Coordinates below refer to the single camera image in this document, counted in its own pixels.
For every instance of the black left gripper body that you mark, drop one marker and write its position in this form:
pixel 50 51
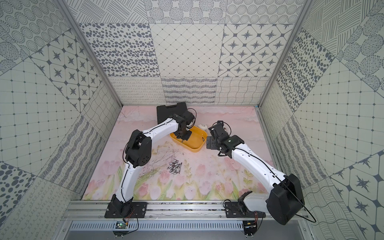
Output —
pixel 182 132

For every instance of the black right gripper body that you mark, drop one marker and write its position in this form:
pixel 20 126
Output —
pixel 217 145

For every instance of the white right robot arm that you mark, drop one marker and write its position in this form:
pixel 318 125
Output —
pixel 285 197

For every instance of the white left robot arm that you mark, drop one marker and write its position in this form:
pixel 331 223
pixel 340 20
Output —
pixel 138 150

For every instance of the yellow plastic storage box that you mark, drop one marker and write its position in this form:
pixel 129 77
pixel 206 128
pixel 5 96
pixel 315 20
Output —
pixel 196 141

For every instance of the white pipe tee fitting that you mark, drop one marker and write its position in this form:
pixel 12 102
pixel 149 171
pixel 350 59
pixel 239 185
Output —
pixel 203 127

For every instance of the black plastic tool case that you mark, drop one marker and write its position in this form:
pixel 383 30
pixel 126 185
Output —
pixel 164 112

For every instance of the pile of metal bits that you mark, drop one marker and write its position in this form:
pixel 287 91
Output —
pixel 175 166

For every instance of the small green circuit board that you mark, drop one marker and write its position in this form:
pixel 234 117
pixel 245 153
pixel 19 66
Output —
pixel 121 225

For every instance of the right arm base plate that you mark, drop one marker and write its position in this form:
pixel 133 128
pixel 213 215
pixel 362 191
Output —
pixel 238 210

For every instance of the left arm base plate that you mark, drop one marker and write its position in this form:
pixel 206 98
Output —
pixel 118 209

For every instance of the aluminium mounting rail frame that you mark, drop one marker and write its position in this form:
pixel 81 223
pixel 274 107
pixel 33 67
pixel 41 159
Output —
pixel 160 216

